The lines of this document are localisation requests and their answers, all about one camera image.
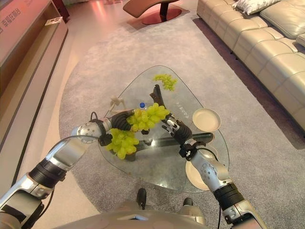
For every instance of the left five-finger robot hand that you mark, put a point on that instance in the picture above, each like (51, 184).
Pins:
(120, 121)

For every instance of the right five-finger robot hand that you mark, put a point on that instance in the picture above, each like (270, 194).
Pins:
(181, 131)

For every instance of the green grape bunch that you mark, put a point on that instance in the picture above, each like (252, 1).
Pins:
(152, 114)
(122, 143)
(168, 82)

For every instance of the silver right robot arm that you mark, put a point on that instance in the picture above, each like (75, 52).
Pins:
(212, 171)

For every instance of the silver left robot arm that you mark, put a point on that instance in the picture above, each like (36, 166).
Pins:
(59, 157)

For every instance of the cream round plate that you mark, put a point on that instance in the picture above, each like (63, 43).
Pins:
(194, 176)
(206, 119)

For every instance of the beige small figurine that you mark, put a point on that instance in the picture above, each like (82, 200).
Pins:
(115, 101)

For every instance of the clear bottle with blue cap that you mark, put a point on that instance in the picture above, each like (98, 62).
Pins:
(142, 105)

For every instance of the glass coffee table top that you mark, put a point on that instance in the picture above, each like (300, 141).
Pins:
(164, 167)

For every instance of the dark wooden table base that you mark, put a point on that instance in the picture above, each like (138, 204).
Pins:
(157, 95)

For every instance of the dark right robot foot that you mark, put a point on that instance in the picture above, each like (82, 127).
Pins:
(188, 202)

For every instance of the dark robot foot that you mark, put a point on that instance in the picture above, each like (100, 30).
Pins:
(141, 196)
(188, 202)

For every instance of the dark left robot foot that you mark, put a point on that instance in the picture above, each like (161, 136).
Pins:
(141, 196)

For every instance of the grey carpet rug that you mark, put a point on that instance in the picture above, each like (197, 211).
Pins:
(250, 167)

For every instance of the silver robot torso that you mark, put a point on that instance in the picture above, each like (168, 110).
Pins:
(133, 217)

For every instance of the beige leather sofa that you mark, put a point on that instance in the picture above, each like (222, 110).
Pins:
(267, 59)

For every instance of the long wooden media cabinet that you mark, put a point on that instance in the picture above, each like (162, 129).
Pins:
(26, 59)

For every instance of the red round chair base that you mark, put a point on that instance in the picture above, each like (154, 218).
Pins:
(171, 16)

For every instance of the brown lounge chair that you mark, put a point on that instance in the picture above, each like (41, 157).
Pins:
(143, 7)

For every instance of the white card on cabinet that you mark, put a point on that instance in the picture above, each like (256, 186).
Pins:
(53, 22)

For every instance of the white patterned throw pillow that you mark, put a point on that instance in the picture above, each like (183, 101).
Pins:
(252, 4)

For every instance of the beige leather seat cushion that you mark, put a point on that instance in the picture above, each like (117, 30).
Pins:
(288, 19)

